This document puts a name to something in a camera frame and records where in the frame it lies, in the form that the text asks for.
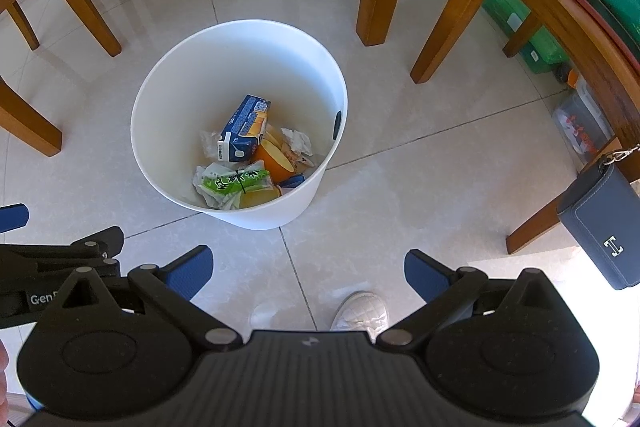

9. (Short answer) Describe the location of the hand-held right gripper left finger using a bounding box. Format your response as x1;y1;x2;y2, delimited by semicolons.
37;246;238;353

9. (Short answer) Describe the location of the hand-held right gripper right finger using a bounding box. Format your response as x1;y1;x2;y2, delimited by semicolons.
377;249;581;353

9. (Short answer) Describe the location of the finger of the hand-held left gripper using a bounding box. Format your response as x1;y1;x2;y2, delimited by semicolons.
0;203;30;235
0;227;125;280

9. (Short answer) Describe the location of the green snack wrapper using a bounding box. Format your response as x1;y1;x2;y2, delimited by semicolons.
200;161;273;208

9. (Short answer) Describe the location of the clear plastic wrapper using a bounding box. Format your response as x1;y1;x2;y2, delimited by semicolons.
200;129;223;158

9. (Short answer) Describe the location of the orange paper cup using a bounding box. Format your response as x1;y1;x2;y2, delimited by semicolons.
252;141;296;185

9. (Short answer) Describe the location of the blue drink carton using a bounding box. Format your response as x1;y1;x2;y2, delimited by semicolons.
216;95;272;162

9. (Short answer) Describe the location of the white paper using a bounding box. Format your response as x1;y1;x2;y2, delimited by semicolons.
279;127;317;170

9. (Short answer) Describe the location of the white plastic bin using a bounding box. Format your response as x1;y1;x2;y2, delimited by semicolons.
131;19;349;230

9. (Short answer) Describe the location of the white quilted shoe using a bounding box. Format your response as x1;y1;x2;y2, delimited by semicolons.
330;291;390;334

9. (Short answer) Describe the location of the navy leather purse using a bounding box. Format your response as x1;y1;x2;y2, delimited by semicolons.
556;146;640;292

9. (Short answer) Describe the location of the clear plastic storage box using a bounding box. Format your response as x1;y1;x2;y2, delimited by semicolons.
552;79;613;155

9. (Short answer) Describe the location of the green plastic storage box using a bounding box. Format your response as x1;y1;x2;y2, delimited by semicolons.
482;0;568;75

